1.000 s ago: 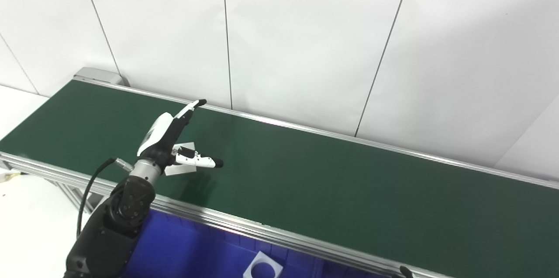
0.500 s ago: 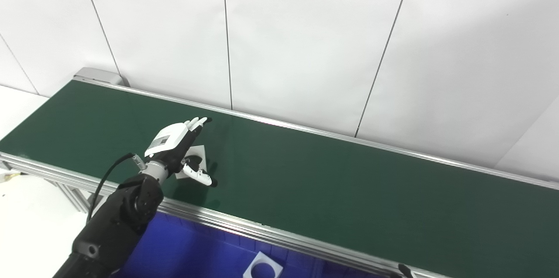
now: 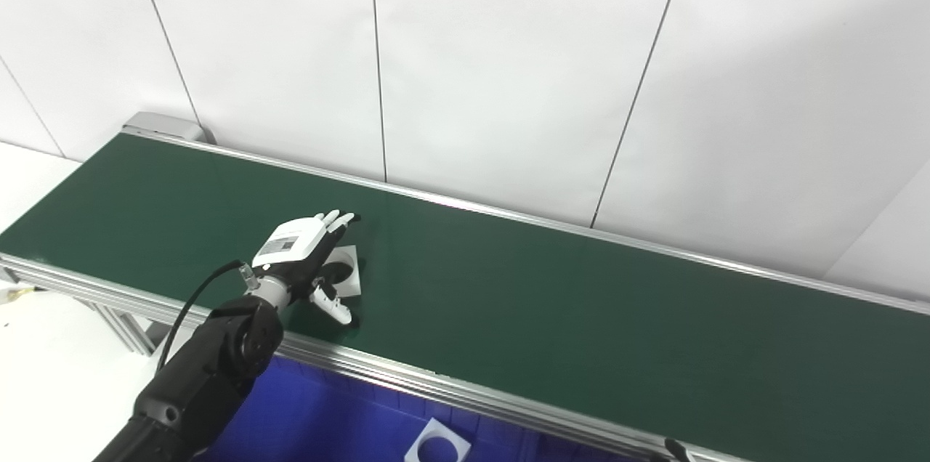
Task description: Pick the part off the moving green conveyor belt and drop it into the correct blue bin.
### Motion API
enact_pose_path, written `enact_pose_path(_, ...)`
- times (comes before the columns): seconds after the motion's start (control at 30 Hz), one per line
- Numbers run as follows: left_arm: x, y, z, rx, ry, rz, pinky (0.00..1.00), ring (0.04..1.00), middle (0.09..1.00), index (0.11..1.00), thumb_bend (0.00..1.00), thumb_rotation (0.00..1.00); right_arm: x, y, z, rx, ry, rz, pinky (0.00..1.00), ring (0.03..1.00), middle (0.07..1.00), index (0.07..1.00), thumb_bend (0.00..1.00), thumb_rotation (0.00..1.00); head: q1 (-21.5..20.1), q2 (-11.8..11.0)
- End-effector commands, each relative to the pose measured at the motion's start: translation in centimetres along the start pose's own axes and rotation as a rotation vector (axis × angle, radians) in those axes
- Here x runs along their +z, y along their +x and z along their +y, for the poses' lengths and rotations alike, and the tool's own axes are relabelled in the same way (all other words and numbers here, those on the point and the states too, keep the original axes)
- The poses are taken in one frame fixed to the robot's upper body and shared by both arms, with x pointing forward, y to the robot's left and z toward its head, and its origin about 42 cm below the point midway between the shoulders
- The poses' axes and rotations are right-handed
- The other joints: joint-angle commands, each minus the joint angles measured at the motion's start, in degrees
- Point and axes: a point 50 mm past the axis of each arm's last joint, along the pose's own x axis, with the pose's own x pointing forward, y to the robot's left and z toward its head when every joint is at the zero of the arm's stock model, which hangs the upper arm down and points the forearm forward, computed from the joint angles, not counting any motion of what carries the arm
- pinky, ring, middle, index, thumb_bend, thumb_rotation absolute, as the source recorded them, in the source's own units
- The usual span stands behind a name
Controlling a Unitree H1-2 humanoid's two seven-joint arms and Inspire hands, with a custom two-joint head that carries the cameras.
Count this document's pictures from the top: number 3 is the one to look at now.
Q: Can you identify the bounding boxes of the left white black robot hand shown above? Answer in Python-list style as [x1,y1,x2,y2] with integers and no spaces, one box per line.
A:
[251,209,363,326]

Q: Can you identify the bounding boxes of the white square part with hole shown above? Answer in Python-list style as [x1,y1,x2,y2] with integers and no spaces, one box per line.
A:
[318,245,363,299]
[405,417,472,462]

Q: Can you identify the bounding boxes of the green conveyor belt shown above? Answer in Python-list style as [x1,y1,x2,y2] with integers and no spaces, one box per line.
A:
[0,134,930,462]
[0,112,930,462]

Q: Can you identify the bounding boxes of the blue plastic bin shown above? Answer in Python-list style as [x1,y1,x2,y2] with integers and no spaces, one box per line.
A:
[195,354,542,462]

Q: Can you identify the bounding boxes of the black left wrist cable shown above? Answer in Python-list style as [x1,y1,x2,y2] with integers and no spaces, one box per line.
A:
[156,260,259,376]

